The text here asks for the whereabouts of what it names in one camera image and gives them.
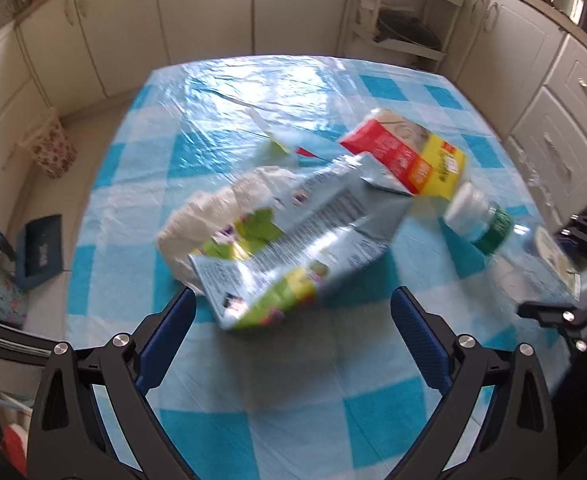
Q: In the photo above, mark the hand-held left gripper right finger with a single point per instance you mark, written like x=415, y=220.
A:
x=418, y=335

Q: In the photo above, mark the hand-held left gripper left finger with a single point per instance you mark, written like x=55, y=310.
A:
x=168, y=340

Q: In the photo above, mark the clear bottle green label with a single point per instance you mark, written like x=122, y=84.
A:
x=498, y=227

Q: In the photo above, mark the white plastic bag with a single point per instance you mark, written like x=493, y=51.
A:
x=208, y=210

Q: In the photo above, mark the red yellow cardboard box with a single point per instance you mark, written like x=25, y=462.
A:
x=398, y=147

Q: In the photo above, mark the small yellow-green wrapper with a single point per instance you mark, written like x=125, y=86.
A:
x=276, y=147

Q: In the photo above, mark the crumpled clear plastic film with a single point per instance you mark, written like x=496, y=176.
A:
x=538, y=180

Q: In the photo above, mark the white three-drawer cabinet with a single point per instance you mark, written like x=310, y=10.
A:
x=558, y=125

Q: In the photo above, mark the blue checked tablecloth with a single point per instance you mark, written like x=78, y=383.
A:
x=293, y=385

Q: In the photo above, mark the red plastic object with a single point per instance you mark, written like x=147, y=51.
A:
x=13, y=447

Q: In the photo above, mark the white double-door base cabinet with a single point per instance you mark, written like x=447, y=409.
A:
x=513, y=45

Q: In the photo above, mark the floral wastebasket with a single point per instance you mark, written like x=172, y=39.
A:
x=53, y=147

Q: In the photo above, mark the black wok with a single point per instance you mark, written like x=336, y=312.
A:
x=406, y=27

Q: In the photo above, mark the white base cabinets row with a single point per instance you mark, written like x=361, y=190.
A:
x=198, y=5

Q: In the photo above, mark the grey sliding door frame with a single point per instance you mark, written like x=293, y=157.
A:
x=3, y=342

